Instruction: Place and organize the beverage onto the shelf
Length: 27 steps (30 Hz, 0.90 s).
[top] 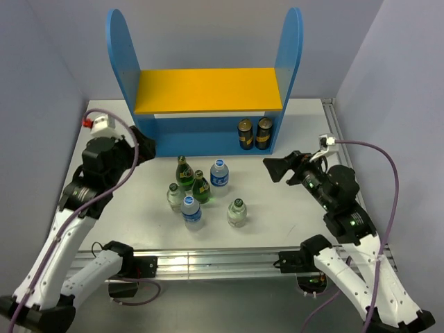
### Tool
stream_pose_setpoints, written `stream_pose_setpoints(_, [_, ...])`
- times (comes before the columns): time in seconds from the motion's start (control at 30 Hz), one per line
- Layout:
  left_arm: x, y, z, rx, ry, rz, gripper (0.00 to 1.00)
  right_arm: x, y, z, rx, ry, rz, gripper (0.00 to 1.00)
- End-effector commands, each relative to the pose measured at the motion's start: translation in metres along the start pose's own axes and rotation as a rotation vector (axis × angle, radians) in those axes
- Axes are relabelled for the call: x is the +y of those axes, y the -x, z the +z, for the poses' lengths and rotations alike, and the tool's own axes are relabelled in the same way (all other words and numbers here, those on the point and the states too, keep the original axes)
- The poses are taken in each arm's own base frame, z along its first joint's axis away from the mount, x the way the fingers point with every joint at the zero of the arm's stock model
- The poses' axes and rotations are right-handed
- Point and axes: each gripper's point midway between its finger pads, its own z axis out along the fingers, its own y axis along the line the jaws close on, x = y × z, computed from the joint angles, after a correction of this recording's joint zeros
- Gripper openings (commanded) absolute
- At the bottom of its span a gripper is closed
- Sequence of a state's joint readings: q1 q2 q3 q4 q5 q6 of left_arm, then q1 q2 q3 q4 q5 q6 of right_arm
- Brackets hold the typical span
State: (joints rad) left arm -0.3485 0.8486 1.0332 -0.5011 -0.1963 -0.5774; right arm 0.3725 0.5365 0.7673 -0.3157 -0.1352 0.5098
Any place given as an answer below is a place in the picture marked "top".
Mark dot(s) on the plastic water bottle front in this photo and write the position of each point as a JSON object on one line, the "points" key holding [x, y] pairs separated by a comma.
{"points": [[191, 213]]}

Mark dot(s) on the black can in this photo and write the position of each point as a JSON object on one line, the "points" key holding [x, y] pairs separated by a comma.
{"points": [[245, 133], [264, 133]]}

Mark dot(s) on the clear glass bottle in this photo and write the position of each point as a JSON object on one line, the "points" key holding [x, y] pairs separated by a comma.
{"points": [[237, 213], [175, 196]]}

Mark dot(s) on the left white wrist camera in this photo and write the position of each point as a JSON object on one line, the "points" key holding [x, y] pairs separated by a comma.
{"points": [[102, 126]]}

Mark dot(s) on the green glass bottle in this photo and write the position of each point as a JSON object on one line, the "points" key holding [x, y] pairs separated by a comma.
{"points": [[201, 188], [184, 174]]}

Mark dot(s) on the blue and yellow shelf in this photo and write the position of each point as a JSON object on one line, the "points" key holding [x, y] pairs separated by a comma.
{"points": [[195, 112]]}

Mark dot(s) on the aluminium side rail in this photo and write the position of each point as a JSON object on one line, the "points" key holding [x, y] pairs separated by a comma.
{"points": [[340, 138]]}

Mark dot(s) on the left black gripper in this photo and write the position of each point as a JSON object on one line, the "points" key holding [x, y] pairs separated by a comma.
{"points": [[147, 148]]}

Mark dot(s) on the plastic water bottle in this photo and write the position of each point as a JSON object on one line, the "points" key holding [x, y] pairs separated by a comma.
{"points": [[219, 178], [191, 213]]}

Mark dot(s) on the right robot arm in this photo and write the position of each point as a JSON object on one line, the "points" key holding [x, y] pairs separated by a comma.
{"points": [[374, 289]]}

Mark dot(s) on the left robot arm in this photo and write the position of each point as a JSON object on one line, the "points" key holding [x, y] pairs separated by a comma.
{"points": [[47, 300]]}

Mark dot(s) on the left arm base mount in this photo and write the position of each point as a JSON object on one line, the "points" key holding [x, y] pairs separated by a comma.
{"points": [[142, 267]]}

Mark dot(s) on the aluminium front rail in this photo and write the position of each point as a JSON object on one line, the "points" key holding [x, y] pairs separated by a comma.
{"points": [[214, 264]]}

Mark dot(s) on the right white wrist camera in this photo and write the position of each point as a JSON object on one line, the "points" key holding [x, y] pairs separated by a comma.
{"points": [[327, 147]]}

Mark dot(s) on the green glass bottle front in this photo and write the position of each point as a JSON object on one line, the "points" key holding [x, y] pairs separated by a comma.
{"points": [[201, 188]]}

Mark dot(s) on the right black can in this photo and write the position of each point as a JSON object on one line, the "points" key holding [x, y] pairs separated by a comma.
{"points": [[264, 133]]}

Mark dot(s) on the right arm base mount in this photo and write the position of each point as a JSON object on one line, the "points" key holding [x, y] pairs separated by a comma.
{"points": [[309, 280]]}

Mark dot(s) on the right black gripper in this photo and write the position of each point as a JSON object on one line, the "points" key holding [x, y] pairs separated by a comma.
{"points": [[295, 160]]}

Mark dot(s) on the left black can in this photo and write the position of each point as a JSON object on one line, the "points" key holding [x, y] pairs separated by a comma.
{"points": [[245, 133]]}

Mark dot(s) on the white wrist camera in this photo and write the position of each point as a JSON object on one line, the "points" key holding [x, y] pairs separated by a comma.
{"points": [[327, 147], [102, 126]]}

